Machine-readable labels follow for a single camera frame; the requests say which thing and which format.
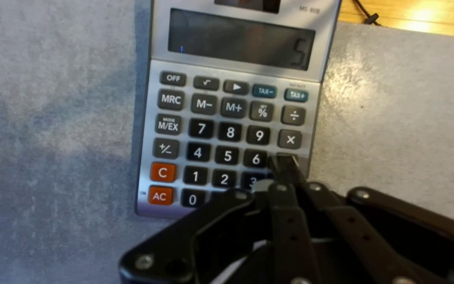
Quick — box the silver Casio calculator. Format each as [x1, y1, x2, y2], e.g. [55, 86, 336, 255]
[136, 0, 342, 217]

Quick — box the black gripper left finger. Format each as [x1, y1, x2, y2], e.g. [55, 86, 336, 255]
[268, 154, 320, 284]

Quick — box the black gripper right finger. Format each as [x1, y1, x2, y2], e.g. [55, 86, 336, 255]
[304, 182, 446, 284]

